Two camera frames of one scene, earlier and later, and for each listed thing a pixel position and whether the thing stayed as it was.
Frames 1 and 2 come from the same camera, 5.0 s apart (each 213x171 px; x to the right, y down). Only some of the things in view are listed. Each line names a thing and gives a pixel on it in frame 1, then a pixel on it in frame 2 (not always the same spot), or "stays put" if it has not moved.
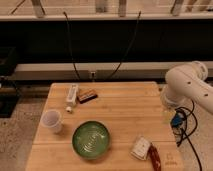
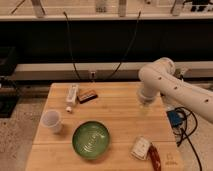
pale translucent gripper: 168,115 → 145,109
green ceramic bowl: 91,139 stays put
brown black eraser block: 86,96 stays put
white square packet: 140,147 stays put
